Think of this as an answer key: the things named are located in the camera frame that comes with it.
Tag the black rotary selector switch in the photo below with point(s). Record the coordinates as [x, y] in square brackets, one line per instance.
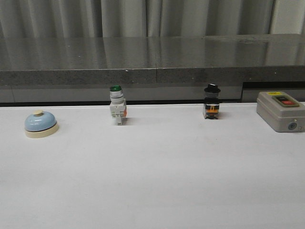
[211, 101]

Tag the grey push-button control box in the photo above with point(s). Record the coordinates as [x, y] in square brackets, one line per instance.
[281, 111]

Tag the grey granite counter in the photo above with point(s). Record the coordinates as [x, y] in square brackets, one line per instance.
[44, 71]

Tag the green pushbutton switch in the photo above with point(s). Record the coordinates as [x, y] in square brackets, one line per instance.
[118, 106]

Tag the grey pleated curtain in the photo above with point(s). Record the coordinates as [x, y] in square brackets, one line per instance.
[149, 18]

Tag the blue dome desk bell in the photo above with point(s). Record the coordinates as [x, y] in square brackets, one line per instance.
[40, 124]

